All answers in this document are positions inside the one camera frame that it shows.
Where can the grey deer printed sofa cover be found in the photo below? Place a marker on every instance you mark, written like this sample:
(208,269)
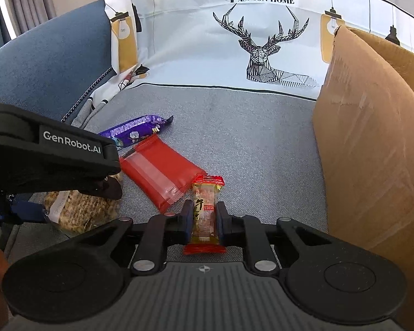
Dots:
(245,117)

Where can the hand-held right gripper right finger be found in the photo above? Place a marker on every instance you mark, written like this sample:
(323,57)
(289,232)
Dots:
(220,224)

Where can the round brown cracker packet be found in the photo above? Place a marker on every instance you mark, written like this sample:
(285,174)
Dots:
(79,210)

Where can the small red yellow snack packet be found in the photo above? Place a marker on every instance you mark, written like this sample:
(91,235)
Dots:
(204,213)

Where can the brown cardboard box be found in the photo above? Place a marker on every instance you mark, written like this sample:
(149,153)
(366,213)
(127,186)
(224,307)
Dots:
(365,138)

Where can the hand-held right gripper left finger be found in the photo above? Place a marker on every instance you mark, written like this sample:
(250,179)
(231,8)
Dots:
(187,224)

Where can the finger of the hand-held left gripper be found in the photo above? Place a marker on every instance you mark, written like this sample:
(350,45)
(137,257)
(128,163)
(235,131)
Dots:
(110,188)
(26,212)

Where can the plain red snack packet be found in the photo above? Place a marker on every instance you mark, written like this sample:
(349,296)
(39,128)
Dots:
(158,169)

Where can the blue sofa cushion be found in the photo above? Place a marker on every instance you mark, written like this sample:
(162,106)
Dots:
(38,69)

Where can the purple snack bar packet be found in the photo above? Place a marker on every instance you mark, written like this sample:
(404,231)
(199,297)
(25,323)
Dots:
(134,129)

